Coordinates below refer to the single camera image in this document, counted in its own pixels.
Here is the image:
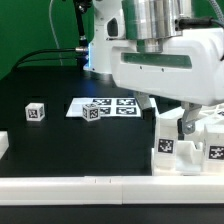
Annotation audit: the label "small white tagged block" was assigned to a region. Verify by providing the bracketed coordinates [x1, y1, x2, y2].
[25, 103, 45, 121]

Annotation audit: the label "white part at left edge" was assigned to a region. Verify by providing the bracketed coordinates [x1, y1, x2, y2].
[0, 131, 9, 159]

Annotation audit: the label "white sheet with tags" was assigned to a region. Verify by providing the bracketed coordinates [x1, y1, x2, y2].
[66, 97, 141, 117]

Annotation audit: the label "white tagged cube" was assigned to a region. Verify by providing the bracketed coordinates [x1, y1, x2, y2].
[82, 103, 100, 121]

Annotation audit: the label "black cables at base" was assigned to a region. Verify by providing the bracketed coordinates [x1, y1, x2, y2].
[11, 0, 90, 72]

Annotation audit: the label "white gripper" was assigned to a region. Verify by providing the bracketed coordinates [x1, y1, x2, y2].
[110, 17, 224, 135]

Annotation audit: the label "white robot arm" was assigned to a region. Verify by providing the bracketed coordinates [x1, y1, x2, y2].
[111, 0, 224, 134]

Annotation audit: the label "white chair back assembly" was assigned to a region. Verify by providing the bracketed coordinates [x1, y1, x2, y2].
[157, 103, 224, 133]

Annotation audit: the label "white front barrier rail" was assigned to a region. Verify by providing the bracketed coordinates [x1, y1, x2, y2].
[0, 176, 224, 205]

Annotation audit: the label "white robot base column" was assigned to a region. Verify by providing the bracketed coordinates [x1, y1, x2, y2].
[84, 0, 125, 74]

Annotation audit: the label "white chair seat frame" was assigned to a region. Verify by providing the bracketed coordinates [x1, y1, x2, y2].
[151, 139, 224, 177]

